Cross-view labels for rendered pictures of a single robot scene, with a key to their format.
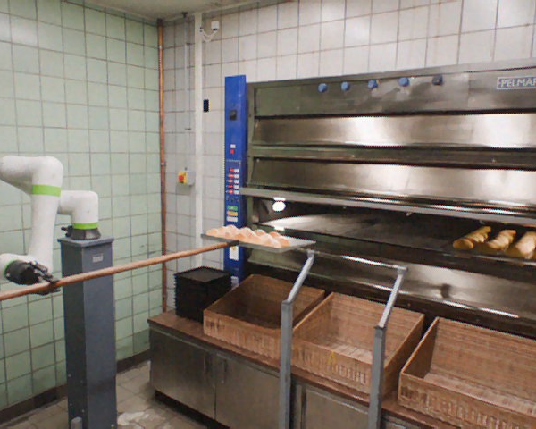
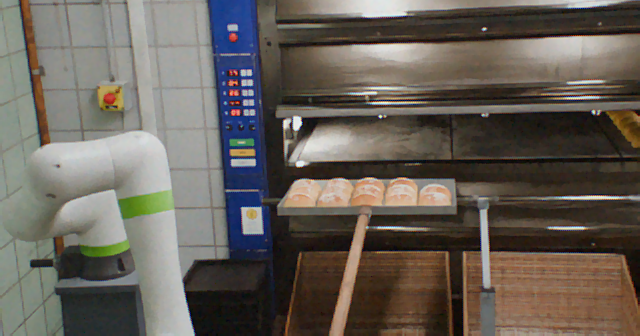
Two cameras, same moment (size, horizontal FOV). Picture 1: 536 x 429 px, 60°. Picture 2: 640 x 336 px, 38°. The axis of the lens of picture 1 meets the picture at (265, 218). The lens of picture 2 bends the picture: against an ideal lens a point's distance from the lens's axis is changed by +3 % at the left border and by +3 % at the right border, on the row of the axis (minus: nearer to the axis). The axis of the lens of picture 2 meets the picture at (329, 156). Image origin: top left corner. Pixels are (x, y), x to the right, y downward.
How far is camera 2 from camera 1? 162 cm
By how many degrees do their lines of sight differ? 30
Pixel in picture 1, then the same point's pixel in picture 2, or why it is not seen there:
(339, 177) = (459, 66)
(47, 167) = (156, 156)
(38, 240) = (175, 302)
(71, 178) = not seen: outside the picture
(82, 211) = (115, 219)
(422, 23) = not seen: outside the picture
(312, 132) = not seen: outside the picture
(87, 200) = not seen: hidden behind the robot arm
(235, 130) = not seen: outside the picture
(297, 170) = (374, 60)
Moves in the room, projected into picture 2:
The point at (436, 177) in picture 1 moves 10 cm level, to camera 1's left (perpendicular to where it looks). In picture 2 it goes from (627, 50) to (605, 54)
